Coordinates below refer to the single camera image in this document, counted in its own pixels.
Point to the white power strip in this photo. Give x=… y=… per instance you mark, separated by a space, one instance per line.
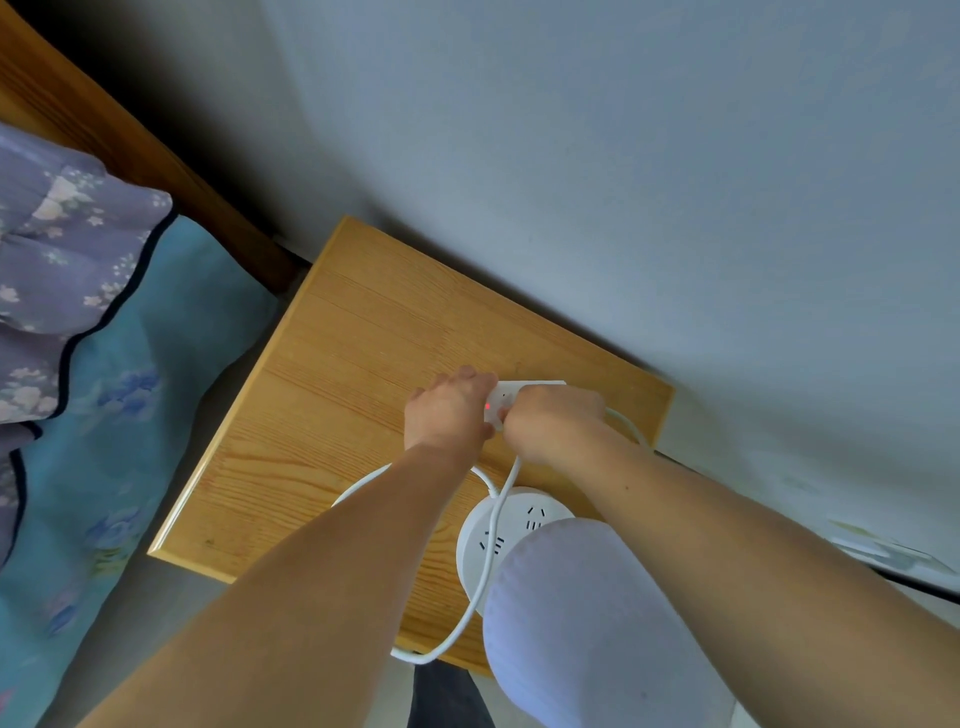
x=517 y=390

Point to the person's right hand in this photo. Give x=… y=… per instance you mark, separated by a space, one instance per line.
x=551 y=420

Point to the person's left forearm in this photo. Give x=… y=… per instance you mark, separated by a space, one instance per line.
x=300 y=600

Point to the white table lamp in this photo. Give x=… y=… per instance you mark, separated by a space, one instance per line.
x=585 y=637

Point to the wooden nightstand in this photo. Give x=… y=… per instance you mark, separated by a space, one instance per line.
x=337 y=360

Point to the purple floral pillow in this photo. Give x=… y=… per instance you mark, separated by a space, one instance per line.
x=60 y=247

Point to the person's left leg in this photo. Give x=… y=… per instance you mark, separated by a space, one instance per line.
x=442 y=697

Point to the wooden bed headboard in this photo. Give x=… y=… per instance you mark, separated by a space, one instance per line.
x=135 y=150

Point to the person's left hand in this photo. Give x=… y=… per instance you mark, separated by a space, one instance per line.
x=446 y=412

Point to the blue floral bed sheet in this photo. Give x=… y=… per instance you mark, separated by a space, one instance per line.
x=150 y=412

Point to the person's right forearm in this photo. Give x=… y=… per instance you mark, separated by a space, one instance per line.
x=750 y=570

